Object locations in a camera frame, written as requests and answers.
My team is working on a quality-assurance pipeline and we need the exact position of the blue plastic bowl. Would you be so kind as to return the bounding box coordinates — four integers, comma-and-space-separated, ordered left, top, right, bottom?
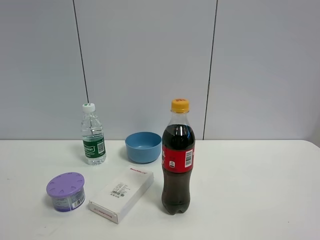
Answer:
125, 132, 162, 164

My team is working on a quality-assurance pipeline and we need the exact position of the purple lid air freshener can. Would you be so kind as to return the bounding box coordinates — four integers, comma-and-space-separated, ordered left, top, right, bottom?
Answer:
46, 172, 86, 212

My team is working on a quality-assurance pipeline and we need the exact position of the clear water bottle green label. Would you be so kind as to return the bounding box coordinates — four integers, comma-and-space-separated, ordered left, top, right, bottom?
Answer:
81, 103, 107, 166

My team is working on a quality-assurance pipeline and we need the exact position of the white cardboard box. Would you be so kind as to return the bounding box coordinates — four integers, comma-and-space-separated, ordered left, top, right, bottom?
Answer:
88, 165, 154, 224

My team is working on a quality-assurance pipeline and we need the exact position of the cola bottle yellow cap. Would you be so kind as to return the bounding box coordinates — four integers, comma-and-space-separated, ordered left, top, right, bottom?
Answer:
161, 98, 196, 215

